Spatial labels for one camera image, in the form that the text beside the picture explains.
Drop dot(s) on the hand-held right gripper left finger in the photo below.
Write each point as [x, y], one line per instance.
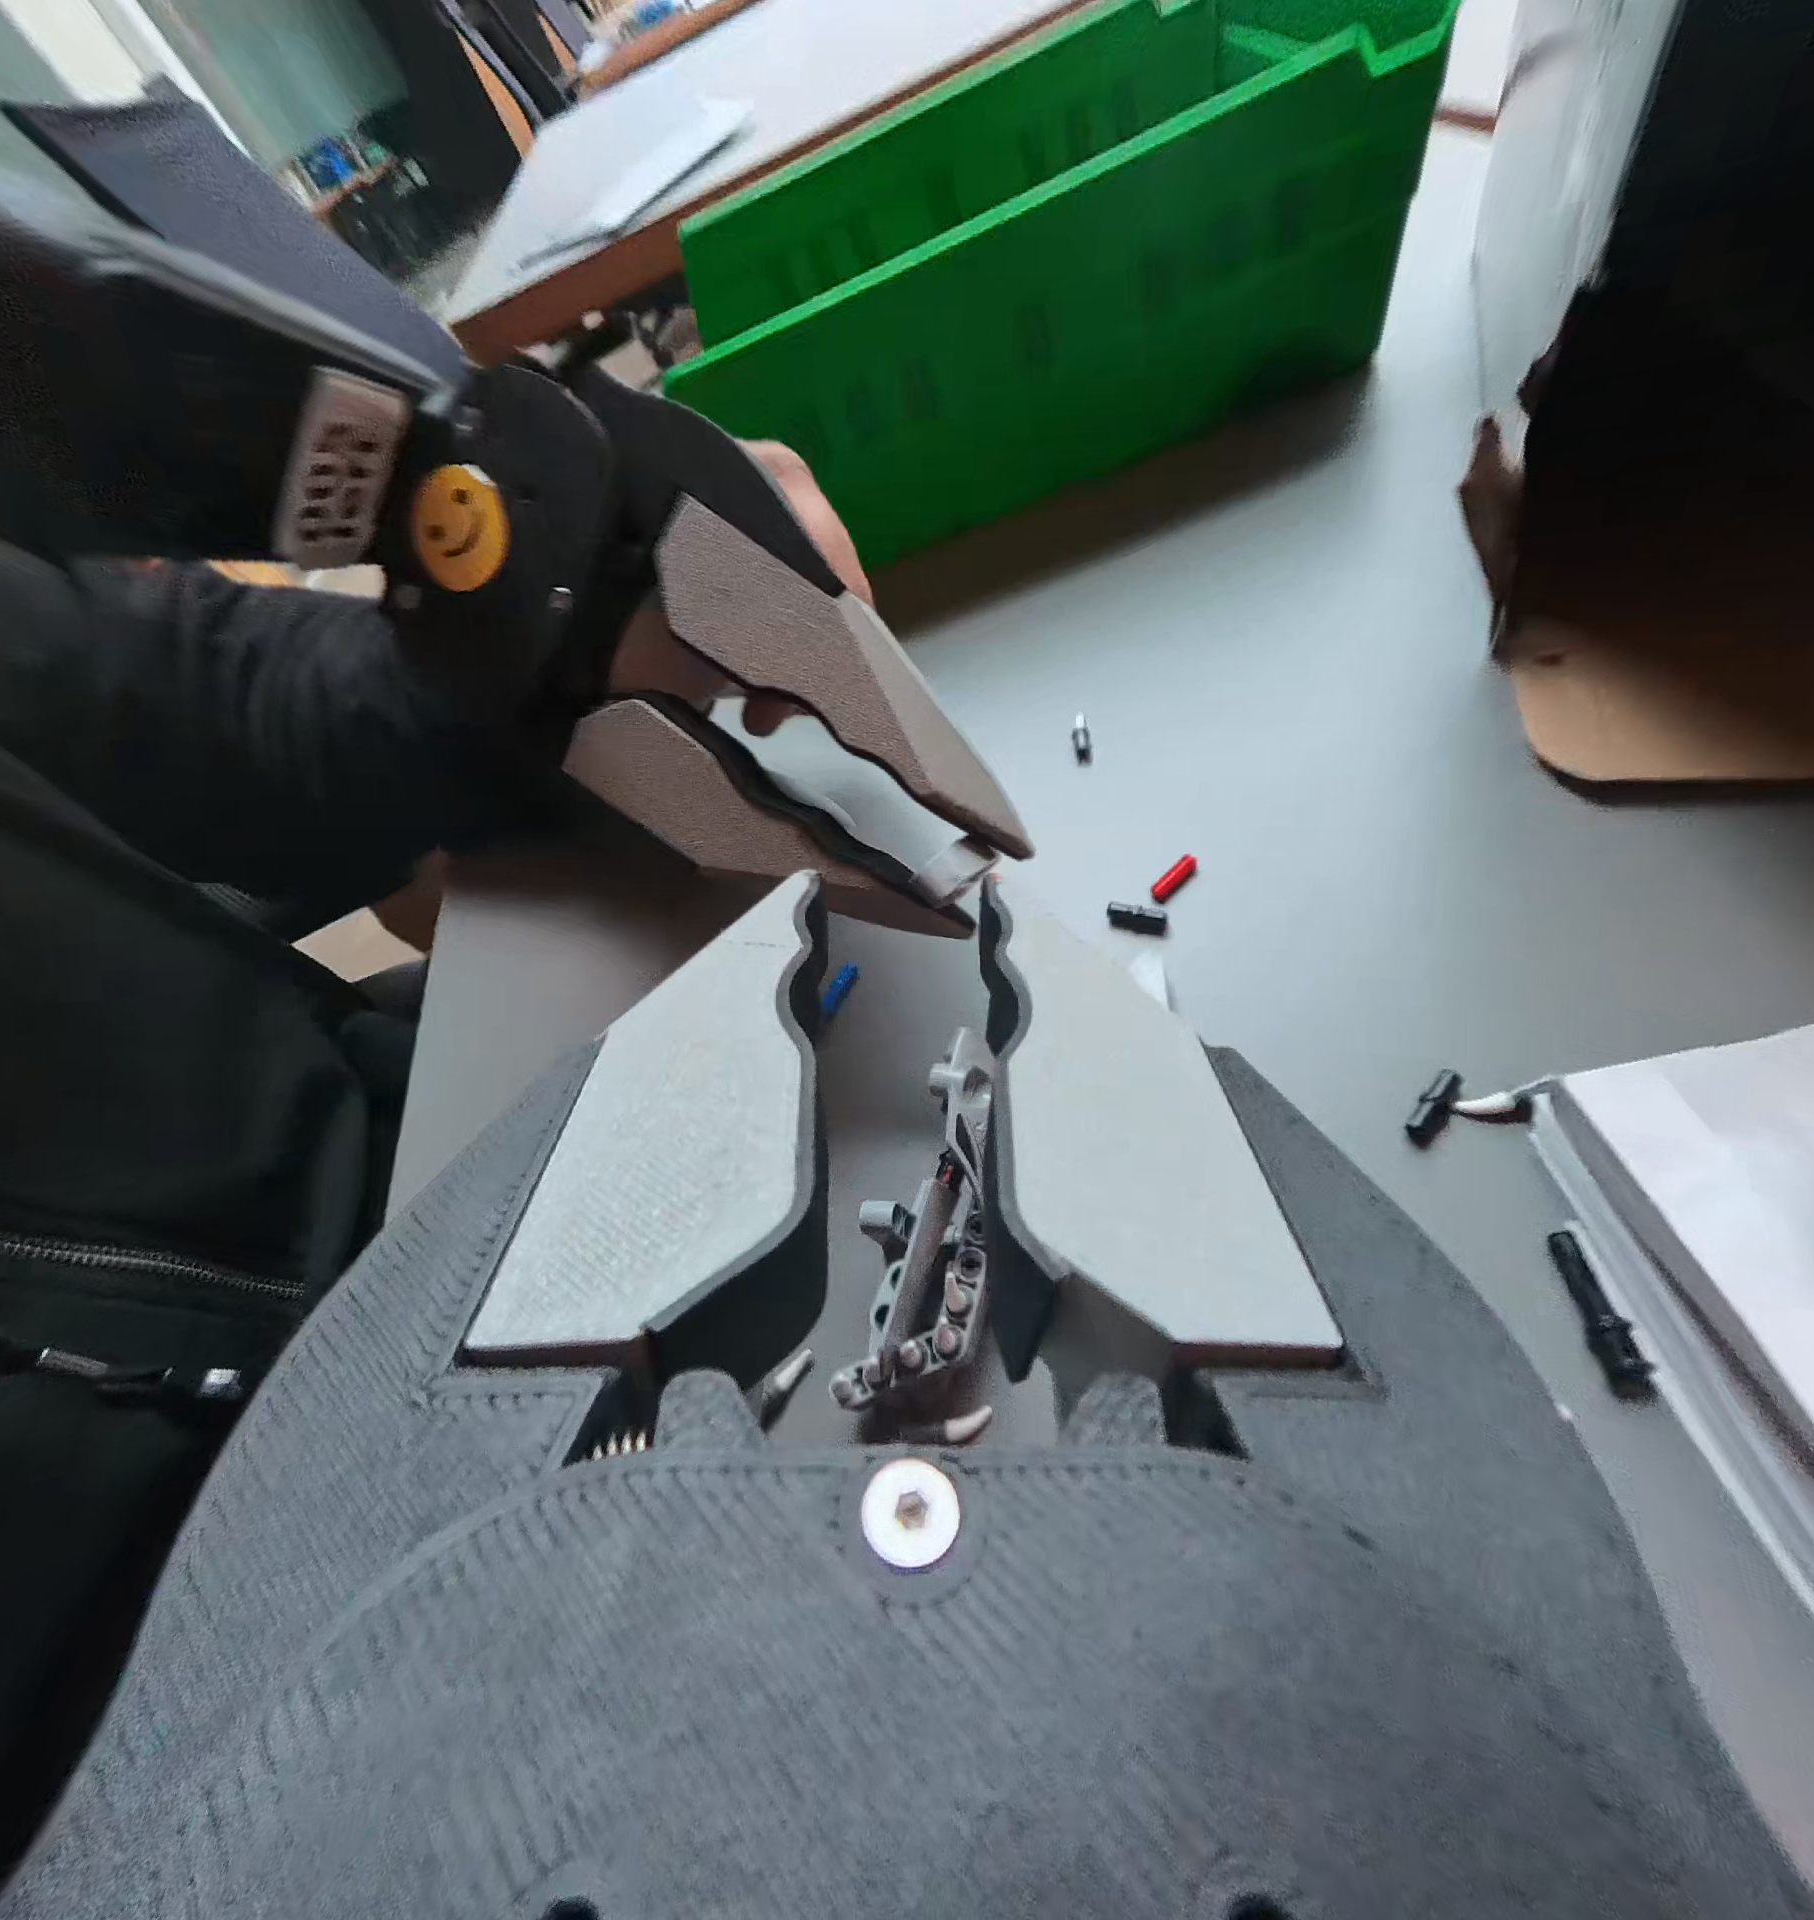
[652, 1186]

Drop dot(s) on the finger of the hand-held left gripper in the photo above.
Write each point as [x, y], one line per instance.
[817, 661]
[697, 795]

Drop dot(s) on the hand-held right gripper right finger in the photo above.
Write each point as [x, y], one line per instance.
[1148, 1186]

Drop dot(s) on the light grey lego panel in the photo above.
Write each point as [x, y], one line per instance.
[877, 812]

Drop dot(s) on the grey lego claw assembly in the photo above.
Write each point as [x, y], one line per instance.
[936, 1245]

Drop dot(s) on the person's left forearm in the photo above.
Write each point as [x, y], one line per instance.
[247, 719]

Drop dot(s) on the blue lego pin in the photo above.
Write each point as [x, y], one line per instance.
[838, 987]

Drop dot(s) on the red lego axle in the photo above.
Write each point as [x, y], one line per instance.
[1174, 876]

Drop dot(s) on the long black lego pin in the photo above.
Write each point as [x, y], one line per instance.
[1598, 1313]

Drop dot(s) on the printed cardboard lego box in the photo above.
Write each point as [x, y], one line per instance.
[1702, 374]

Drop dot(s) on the person's left hand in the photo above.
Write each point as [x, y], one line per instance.
[794, 495]

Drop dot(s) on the paper sheets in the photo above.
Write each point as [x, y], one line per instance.
[639, 180]

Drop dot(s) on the grey background table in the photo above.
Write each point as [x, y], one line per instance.
[787, 104]

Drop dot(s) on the green plastic bin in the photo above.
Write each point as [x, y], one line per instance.
[1088, 271]

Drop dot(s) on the white instruction booklet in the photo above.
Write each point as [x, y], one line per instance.
[1734, 1200]

